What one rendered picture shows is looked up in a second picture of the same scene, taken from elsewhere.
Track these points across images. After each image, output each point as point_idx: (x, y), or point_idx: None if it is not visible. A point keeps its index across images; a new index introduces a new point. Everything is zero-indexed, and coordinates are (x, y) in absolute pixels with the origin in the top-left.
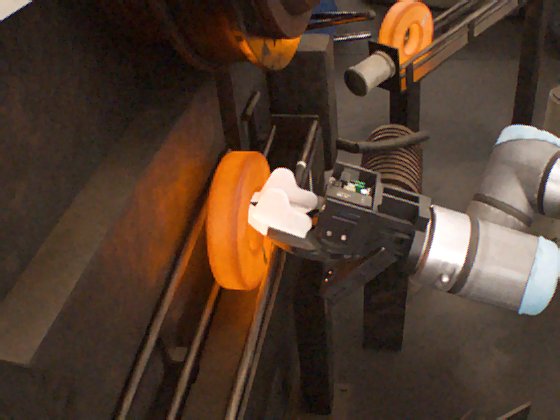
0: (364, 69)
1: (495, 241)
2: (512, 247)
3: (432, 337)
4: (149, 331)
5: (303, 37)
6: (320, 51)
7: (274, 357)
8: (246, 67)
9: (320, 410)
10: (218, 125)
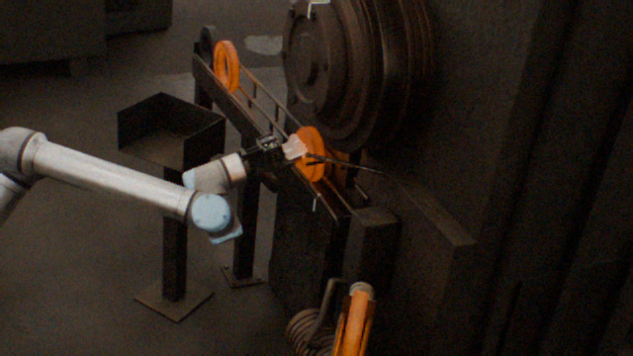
0: (358, 287)
1: (212, 162)
2: (204, 165)
3: None
4: (301, 124)
5: (377, 218)
6: (355, 210)
7: (277, 172)
8: (372, 179)
9: None
10: (346, 155)
